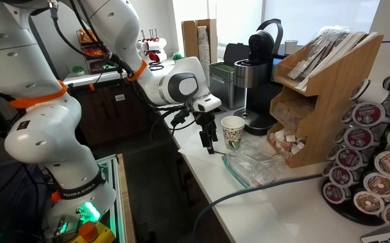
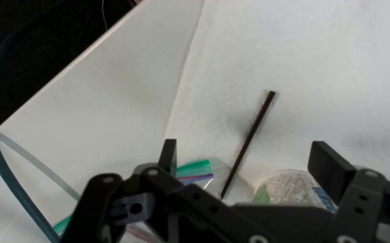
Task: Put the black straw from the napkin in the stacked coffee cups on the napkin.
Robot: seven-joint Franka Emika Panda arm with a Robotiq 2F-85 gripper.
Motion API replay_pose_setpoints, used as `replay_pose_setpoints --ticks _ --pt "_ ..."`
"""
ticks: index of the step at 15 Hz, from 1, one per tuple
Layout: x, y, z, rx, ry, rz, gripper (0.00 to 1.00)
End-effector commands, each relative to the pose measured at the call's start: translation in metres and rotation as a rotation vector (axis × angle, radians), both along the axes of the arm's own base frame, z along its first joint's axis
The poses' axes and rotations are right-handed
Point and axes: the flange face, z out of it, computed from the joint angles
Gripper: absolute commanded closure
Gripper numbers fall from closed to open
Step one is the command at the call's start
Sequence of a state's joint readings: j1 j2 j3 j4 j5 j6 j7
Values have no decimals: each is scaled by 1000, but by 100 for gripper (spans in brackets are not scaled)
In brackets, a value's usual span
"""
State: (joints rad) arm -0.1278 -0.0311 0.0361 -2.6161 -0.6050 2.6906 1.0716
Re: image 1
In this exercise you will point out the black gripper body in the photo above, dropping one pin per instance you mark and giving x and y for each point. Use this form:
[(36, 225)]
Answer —
[(208, 121)]

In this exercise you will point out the thin black straw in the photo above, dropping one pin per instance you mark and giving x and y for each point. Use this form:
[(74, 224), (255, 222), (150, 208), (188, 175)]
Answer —
[(220, 152)]

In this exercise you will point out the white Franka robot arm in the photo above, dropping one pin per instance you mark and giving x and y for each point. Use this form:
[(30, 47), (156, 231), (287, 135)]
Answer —
[(36, 129)]

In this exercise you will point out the white paper napkin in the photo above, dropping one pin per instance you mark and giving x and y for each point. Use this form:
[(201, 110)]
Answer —
[(190, 144)]

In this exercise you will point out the stacked printed paper coffee cups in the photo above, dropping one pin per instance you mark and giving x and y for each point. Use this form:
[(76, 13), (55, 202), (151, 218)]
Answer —
[(233, 132)]

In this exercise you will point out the black pod coffee machine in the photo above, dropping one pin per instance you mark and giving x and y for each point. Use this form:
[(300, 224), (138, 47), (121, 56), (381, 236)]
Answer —
[(262, 89)]

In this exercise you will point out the stack of white cups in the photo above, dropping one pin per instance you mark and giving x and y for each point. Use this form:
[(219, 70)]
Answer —
[(202, 48)]

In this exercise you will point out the white creamer cups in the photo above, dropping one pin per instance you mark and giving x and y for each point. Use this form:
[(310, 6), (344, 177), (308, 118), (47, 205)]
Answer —
[(289, 141)]

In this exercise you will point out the maroon lid coffee pod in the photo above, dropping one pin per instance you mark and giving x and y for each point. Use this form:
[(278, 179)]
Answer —
[(347, 116), (360, 89), (368, 114), (359, 137), (340, 135), (333, 191), (349, 158), (332, 151), (340, 175)]

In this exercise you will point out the grey metal box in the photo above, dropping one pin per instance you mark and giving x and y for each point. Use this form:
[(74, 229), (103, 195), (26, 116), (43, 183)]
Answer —
[(223, 85)]

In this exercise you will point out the clear plastic zip bag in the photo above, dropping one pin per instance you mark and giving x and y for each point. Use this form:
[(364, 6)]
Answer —
[(252, 166)]

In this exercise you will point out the green round knob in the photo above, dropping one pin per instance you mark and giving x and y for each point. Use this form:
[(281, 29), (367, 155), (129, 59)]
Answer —
[(177, 55)]

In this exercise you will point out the black plastic container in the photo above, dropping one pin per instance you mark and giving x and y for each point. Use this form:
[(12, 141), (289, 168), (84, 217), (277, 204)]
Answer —
[(235, 51)]

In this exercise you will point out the dark wooden cabinet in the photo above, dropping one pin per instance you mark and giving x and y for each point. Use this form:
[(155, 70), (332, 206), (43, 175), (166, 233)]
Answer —
[(108, 112)]

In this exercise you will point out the wooden board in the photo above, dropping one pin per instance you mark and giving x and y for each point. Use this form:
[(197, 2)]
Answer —
[(125, 202)]

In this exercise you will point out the wooden condiment organizer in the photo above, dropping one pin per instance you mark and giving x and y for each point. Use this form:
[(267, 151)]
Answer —
[(324, 98)]

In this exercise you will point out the orange snack bag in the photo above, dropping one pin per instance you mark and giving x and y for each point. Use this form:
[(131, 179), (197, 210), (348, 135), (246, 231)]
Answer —
[(86, 36), (94, 51)]

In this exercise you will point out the tea bag packets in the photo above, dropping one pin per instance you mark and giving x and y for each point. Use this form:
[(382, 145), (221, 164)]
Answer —
[(324, 47)]

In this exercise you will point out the green round object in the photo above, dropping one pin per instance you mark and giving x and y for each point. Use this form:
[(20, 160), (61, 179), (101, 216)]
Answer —
[(77, 70)]

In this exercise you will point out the yellow emergency stop box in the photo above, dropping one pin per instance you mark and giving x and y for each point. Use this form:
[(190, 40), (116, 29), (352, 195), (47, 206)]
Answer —
[(90, 233)]

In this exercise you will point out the white printed box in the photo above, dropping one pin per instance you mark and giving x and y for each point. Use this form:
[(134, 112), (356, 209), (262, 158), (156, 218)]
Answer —
[(387, 235)]

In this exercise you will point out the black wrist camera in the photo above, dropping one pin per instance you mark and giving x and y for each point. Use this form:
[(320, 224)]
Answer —
[(179, 116)]

